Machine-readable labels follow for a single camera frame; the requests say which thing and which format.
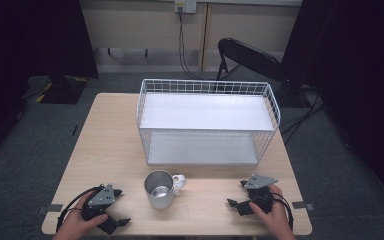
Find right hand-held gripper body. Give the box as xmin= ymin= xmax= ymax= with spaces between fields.
xmin=244 ymin=174 xmax=279 ymax=215

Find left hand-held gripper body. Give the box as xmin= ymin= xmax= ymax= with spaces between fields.
xmin=81 ymin=183 xmax=118 ymax=236

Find person's right hand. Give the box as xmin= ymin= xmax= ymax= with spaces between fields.
xmin=248 ymin=184 xmax=297 ymax=240

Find person's left hand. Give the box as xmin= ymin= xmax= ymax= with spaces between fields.
xmin=52 ymin=191 xmax=109 ymax=240

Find grey tape strip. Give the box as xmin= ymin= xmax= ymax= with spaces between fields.
xmin=291 ymin=200 xmax=315 ymax=212
xmin=37 ymin=203 xmax=64 ymax=215

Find white cup with metal inside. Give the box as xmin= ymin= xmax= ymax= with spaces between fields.
xmin=143 ymin=169 xmax=187 ymax=210

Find black stand base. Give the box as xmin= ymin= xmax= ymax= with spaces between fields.
xmin=22 ymin=74 xmax=89 ymax=105

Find black folding chair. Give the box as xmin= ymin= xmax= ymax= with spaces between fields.
xmin=215 ymin=37 xmax=285 ymax=83

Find dark curtain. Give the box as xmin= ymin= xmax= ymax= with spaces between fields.
xmin=0 ymin=0 xmax=100 ymax=161
xmin=280 ymin=0 xmax=384 ymax=204

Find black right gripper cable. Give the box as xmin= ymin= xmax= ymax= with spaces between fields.
xmin=270 ymin=191 xmax=295 ymax=232

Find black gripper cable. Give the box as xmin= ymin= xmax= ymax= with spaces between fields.
xmin=55 ymin=186 xmax=101 ymax=234
xmin=270 ymin=191 xmax=295 ymax=232

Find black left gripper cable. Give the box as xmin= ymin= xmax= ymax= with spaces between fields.
xmin=55 ymin=186 xmax=101 ymax=234

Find white wire rack shelf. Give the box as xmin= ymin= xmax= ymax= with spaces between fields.
xmin=136 ymin=78 xmax=282 ymax=167

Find black floor cables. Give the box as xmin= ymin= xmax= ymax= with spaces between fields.
xmin=279 ymin=87 xmax=326 ymax=145

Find black wall socket cable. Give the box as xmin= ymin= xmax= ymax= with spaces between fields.
xmin=177 ymin=5 xmax=214 ymax=81

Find white wall socket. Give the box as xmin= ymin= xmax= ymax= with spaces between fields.
xmin=174 ymin=0 xmax=198 ymax=15

